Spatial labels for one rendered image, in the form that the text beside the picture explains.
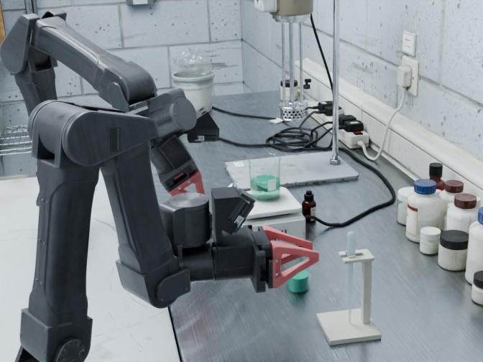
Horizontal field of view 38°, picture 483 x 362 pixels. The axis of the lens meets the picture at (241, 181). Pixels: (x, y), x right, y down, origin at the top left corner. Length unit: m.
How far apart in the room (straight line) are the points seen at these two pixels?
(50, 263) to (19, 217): 0.78
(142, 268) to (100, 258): 0.47
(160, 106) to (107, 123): 0.37
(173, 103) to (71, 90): 2.57
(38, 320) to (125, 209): 0.17
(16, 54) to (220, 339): 0.64
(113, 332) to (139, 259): 0.25
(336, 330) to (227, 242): 0.23
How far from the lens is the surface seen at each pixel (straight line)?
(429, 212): 1.39
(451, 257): 1.31
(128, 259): 0.96
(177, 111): 1.17
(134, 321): 1.18
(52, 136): 0.83
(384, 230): 1.46
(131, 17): 3.67
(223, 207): 0.98
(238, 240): 1.01
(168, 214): 0.97
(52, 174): 0.84
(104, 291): 1.28
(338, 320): 1.14
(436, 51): 1.69
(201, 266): 1.00
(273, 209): 1.33
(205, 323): 1.15
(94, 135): 0.82
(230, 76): 3.79
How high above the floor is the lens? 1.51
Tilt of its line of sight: 20 degrees down
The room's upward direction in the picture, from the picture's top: 2 degrees counter-clockwise
